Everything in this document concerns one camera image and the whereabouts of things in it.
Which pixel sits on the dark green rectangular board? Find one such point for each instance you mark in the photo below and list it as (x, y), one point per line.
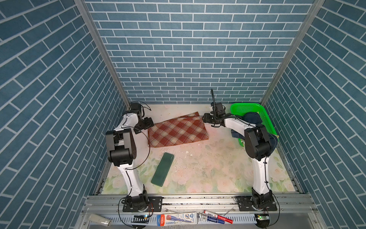
(162, 169)

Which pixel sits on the blue marker pen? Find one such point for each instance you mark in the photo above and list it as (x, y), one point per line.
(206, 218)

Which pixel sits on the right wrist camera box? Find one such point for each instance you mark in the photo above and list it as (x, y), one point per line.
(218, 109)

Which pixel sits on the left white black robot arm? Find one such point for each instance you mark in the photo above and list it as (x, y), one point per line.
(122, 152)

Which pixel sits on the green plastic basket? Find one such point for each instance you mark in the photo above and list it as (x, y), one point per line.
(239, 109)

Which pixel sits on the dark blue denim skirt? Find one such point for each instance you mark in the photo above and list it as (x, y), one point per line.
(254, 119)

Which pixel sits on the marker package box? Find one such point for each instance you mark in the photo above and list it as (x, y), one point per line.
(177, 219)

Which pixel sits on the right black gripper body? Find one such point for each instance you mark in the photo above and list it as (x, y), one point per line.
(210, 119)

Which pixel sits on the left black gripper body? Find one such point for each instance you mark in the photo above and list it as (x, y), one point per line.
(144, 123)

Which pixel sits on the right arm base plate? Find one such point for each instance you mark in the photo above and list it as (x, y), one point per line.
(256, 203)

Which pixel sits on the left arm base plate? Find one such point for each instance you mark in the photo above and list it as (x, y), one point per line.
(142, 204)

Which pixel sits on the red plaid skirt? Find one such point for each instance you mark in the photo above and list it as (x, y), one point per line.
(185, 129)

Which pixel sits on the grey white small device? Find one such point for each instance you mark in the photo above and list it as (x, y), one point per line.
(100, 220)

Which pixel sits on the aluminium front rail frame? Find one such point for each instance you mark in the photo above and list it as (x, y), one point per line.
(295, 211)

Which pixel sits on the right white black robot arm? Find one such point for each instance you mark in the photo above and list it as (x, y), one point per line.
(258, 146)

